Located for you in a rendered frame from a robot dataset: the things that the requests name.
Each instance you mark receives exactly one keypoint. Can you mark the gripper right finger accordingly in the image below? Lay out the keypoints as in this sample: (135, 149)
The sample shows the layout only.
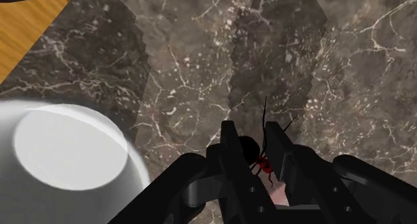
(309, 177)

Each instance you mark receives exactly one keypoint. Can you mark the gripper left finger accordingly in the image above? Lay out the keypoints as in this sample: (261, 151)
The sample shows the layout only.
(233, 171)

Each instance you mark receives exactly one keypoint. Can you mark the red and black insect toy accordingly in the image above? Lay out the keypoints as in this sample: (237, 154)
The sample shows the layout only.
(263, 164)

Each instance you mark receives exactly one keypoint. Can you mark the white bowl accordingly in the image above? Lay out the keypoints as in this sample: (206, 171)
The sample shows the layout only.
(65, 151)

